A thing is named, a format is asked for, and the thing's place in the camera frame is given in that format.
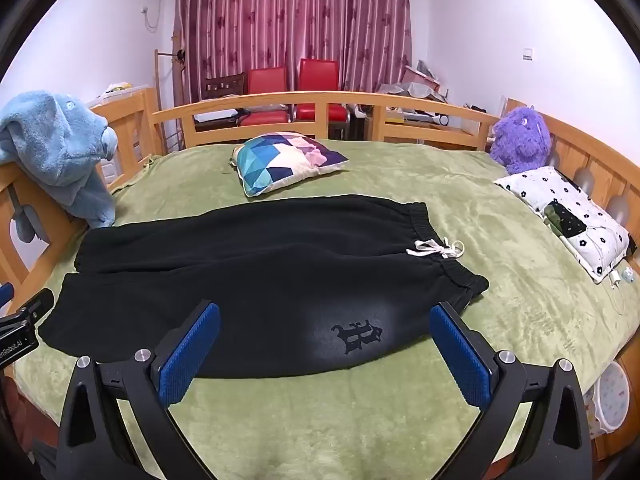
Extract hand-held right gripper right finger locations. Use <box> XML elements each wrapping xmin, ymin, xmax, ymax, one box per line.
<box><xmin>429</xmin><ymin>301</ymin><xmax>593</xmax><ymax>480</ymax></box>

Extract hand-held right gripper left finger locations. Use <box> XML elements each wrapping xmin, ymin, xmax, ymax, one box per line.
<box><xmin>56</xmin><ymin>300</ymin><xmax>222</xmax><ymax>480</ymax></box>

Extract black pants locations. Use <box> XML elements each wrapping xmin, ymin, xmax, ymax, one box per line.
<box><xmin>37</xmin><ymin>194</ymin><xmax>490</xmax><ymax>380</ymax></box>

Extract green fleece blanket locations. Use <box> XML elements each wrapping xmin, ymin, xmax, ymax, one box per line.
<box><xmin>12</xmin><ymin>139</ymin><xmax>628</xmax><ymax>480</ymax></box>

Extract light blue plush towel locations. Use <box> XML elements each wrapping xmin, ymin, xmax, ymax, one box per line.
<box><xmin>0</xmin><ymin>90</ymin><xmax>119</xmax><ymax>243</ymax></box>

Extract white round bin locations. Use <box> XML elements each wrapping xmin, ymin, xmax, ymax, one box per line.
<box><xmin>582</xmin><ymin>360</ymin><xmax>631</xmax><ymax>441</ymax></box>

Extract dark green cloth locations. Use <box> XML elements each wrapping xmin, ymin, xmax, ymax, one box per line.
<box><xmin>544</xmin><ymin>200</ymin><xmax>587</xmax><ymax>237</ymax></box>

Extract white floral pillow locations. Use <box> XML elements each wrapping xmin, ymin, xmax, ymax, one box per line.
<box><xmin>492</xmin><ymin>166</ymin><xmax>632</xmax><ymax>285</ymax></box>

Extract geometric print pillow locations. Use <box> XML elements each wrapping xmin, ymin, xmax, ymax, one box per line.
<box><xmin>230</xmin><ymin>132</ymin><xmax>349</xmax><ymax>198</ymax></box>

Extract purple plush toy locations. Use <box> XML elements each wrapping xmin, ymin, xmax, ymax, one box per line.
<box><xmin>489</xmin><ymin>105</ymin><xmax>552</xmax><ymax>175</ymax></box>

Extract clear storage box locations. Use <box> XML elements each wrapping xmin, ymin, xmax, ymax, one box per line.
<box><xmin>97</xmin><ymin>81</ymin><xmax>151</xmax><ymax>107</ymax></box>

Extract dark wooden chair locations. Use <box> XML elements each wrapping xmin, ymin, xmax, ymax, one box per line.
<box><xmin>202</xmin><ymin>72</ymin><xmax>248</xmax><ymax>106</ymax></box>

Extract cluttered desk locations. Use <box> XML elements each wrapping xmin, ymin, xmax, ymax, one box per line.
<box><xmin>350</xmin><ymin>60</ymin><xmax>496</xmax><ymax>151</ymax></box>

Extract red chair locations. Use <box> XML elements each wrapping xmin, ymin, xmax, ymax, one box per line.
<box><xmin>238</xmin><ymin>66</ymin><xmax>292</xmax><ymax>127</ymax></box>
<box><xmin>295</xmin><ymin>58</ymin><xmax>351</xmax><ymax>123</ymax></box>

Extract wooden coat stand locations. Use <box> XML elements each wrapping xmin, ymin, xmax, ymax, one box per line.
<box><xmin>154</xmin><ymin>35</ymin><xmax>187</xmax><ymax>153</ymax></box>

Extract dark red patterned curtain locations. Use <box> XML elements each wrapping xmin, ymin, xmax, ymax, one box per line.
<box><xmin>172</xmin><ymin>0</ymin><xmax>413</xmax><ymax>111</ymax></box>

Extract white charging cable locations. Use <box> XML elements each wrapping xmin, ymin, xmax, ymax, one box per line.
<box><xmin>602</xmin><ymin>260</ymin><xmax>632</xmax><ymax>317</ymax></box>

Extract wooden bed frame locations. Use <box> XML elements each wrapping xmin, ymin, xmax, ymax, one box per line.
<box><xmin>0</xmin><ymin>89</ymin><xmax>640</xmax><ymax>461</ymax></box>

